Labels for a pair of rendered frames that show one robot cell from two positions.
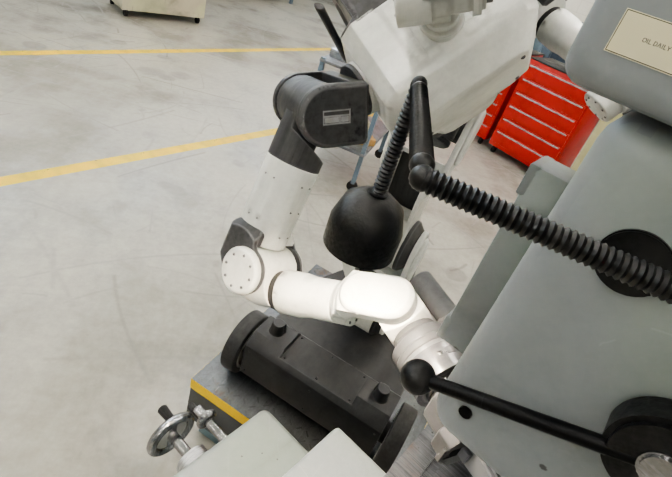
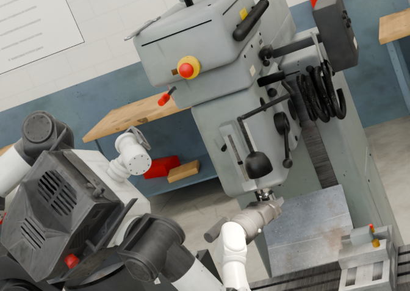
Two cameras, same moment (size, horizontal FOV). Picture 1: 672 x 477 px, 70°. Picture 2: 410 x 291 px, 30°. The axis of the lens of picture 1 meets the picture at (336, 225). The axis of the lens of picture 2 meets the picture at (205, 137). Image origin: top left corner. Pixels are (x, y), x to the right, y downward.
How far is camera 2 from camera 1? 2.15 m
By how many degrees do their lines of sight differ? 91
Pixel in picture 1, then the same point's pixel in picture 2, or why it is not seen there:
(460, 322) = not seen: hidden behind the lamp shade
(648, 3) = (249, 67)
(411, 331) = (243, 222)
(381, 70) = (142, 202)
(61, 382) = not seen: outside the picture
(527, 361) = (274, 139)
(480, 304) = not seen: hidden behind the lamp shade
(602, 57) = (252, 78)
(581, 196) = (256, 104)
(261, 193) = (210, 277)
